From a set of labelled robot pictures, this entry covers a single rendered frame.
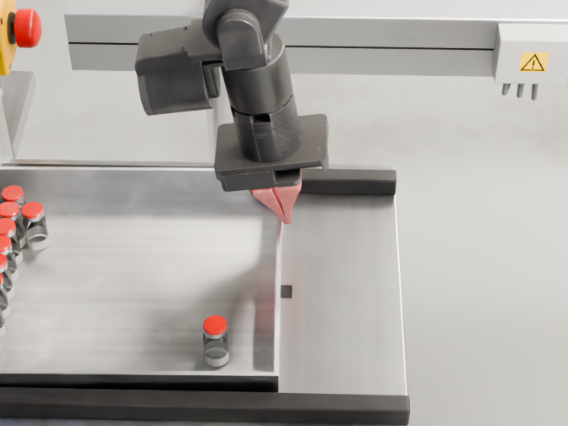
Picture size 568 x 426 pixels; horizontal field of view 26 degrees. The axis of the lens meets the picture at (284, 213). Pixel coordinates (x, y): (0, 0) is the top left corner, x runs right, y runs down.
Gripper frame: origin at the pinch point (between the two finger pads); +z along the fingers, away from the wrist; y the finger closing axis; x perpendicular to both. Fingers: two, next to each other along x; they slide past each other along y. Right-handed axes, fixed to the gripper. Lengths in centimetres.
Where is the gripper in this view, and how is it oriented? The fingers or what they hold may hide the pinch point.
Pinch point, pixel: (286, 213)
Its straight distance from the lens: 117.4
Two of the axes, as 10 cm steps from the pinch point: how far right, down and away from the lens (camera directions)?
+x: -0.3, 7.0, -7.2
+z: 1.6, 7.1, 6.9
